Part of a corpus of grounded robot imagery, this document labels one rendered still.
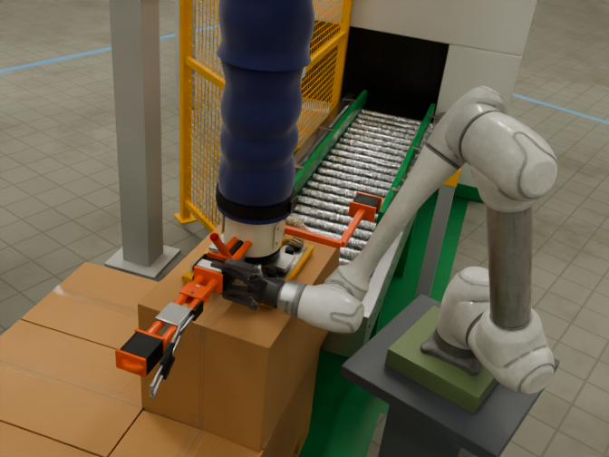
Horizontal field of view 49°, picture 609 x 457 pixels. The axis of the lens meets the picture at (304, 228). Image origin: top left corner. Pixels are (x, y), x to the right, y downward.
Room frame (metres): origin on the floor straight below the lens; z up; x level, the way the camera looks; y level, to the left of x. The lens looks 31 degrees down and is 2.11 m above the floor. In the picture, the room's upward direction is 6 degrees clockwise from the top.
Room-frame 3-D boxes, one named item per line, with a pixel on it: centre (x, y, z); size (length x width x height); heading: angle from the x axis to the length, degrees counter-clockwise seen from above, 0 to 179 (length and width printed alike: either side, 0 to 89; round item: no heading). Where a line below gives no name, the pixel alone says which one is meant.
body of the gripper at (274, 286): (1.38, 0.08, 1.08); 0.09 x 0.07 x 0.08; 73
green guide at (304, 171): (3.57, -0.07, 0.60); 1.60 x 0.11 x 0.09; 165
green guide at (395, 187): (3.43, -0.58, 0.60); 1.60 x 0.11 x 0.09; 165
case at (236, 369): (1.67, 0.15, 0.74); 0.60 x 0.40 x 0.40; 162
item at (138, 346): (1.10, 0.33, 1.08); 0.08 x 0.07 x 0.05; 163
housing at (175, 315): (1.23, 0.28, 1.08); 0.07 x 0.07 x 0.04; 73
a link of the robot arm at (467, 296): (1.56, -0.51, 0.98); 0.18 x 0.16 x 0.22; 25
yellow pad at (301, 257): (1.65, 0.06, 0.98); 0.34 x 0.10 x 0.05; 163
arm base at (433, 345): (1.58, -0.51, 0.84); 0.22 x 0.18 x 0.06; 151
